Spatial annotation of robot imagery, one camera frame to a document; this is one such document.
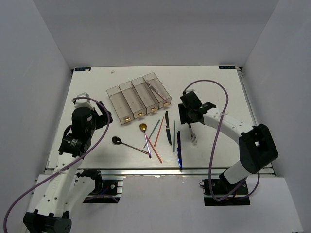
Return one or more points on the right blue table label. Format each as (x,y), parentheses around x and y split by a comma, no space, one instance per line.
(226,67)

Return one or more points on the blue table label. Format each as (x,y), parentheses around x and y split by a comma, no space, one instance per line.
(82,69)
(226,67)

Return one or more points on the fork with pink handle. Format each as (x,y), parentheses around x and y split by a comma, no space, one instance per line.
(152,88)

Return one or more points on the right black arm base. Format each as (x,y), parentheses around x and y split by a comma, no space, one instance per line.
(236,199)

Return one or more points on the teal chopstick left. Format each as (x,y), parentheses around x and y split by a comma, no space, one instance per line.
(154,128)

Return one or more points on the iridescent blue knife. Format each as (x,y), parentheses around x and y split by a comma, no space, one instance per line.
(179,154)

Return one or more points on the left blue table label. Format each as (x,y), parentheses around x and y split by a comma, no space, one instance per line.
(82,69)

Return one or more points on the long orange chopstick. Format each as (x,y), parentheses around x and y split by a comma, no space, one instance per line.
(149,142)

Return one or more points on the black knife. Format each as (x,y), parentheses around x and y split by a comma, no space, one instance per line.
(168,128)

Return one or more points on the short orange chopstick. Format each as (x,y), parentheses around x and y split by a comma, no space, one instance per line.
(159,130)

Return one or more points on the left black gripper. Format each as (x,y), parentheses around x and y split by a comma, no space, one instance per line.
(102,119)

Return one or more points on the aluminium table rail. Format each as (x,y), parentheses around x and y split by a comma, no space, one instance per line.
(267,171)

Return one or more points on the gold spoon purple handle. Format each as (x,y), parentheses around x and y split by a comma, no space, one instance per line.
(143,128)

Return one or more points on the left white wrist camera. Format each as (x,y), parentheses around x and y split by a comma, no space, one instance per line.
(79,103)

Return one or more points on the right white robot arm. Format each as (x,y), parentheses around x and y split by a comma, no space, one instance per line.
(256,145)

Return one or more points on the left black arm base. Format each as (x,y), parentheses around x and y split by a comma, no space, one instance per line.
(105,190)

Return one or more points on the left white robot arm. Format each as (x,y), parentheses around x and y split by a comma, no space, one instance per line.
(52,214)

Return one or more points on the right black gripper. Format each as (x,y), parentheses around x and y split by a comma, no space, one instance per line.
(182,117)

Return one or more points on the teal chopstick right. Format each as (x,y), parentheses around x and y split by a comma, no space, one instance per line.
(174,134)

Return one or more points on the teal chopstick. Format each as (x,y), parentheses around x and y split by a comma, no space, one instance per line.
(154,128)
(174,134)

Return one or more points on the fork with dark handle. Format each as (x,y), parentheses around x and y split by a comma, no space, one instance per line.
(192,135)

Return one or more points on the black spoon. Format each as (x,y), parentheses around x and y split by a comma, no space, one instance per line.
(117,141)

